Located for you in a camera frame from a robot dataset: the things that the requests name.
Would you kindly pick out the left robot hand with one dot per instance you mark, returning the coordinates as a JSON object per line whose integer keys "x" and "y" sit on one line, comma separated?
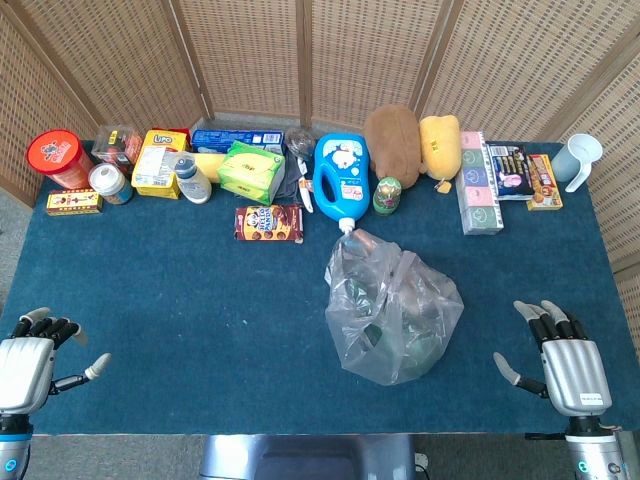
{"x": 25, "y": 370}

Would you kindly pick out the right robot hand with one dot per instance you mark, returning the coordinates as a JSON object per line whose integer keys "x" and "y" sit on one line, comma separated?
{"x": 575, "y": 375}

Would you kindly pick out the transparent plastic bag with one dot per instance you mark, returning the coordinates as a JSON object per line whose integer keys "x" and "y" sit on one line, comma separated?
{"x": 425, "y": 295}

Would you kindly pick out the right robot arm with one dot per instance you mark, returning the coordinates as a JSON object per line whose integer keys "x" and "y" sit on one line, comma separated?
{"x": 595, "y": 452}

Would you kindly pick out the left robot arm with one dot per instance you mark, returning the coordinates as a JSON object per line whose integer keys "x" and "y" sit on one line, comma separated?
{"x": 14, "y": 450}

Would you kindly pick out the green bottle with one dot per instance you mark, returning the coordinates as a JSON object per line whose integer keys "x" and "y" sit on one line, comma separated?
{"x": 415, "y": 350}

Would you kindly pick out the small yellow red box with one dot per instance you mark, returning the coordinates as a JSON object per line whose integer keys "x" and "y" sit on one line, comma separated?
{"x": 74, "y": 202}

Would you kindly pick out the blue carpet table cover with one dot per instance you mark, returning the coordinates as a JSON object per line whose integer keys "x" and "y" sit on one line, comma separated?
{"x": 200, "y": 300}

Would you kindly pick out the yellow red curry box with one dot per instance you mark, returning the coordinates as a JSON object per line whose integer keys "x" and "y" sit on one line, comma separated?
{"x": 544, "y": 185}

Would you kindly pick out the nut jar with white lid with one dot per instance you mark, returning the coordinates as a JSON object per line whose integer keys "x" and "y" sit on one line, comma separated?
{"x": 111, "y": 185}

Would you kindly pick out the pastel tissue multipack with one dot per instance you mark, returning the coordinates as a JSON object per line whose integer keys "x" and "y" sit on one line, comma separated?
{"x": 477, "y": 190}

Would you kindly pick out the dark blue pad package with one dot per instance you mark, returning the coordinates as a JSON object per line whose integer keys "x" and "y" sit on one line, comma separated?
{"x": 510, "y": 172}

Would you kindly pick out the red cylindrical canister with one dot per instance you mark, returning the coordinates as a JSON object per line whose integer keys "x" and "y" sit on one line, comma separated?
{"x": 57, "y": 157}

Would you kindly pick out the light blue measuring cup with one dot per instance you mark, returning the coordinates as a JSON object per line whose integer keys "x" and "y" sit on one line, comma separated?
{"x": 575, "y": 157}

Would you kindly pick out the clear plastic snack box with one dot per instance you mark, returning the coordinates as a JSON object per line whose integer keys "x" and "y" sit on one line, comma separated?
{"x": 117, "y": 145}

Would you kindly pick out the yellow biscuit box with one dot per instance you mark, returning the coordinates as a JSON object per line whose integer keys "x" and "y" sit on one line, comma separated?
{"x": 157, "y": 165}

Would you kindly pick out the brown and blue tube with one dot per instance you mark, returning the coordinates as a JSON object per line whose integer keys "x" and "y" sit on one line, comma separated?
{"x": 365, "y": 244}

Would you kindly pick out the white bottle with blue cap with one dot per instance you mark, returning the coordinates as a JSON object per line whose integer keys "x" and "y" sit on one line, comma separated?
{"x": 192, "y": 182}

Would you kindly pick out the green egg-shaped toy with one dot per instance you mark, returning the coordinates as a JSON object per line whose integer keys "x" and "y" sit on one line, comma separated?
{"x": 386, "y": 197}

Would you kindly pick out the yellow plush toy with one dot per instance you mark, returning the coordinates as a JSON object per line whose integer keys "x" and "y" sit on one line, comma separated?
{"x": 440, "y": 145}

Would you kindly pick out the yellow sponge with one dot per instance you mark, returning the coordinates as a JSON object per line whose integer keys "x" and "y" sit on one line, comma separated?
{"x": 207, "y": 167}

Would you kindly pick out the grey robot torso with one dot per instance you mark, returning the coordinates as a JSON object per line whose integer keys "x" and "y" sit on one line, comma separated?
{"x": 310, "y": 457}

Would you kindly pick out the Hello Panda biscuit box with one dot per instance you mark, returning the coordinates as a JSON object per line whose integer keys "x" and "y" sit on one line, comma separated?
{"x": 270, "y": 223}

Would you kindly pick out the blue detergent bottle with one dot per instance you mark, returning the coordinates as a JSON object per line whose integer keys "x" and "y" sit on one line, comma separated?
{"x": 345, "y": 195}

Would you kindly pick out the brown plush toy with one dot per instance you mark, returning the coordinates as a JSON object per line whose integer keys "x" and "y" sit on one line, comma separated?
{"x": 392, "y": 142}

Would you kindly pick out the green tissue pack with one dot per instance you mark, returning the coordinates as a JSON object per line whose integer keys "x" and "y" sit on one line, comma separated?
{"x": 250, "y": 172}

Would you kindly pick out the blue flat box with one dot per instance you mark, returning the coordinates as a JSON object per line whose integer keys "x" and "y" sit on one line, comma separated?
{"x": 235, "y": 137}

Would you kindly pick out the dark grey cloth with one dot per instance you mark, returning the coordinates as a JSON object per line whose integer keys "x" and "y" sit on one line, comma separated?
{"x": 290, "y": 187}

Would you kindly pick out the white knife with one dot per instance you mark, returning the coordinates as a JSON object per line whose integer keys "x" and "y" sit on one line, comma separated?
{"x": 306, "y": 192}

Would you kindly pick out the dark shiny scrubber ball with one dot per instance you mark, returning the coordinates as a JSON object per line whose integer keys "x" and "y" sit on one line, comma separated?
{"x": 300, "y": 141}

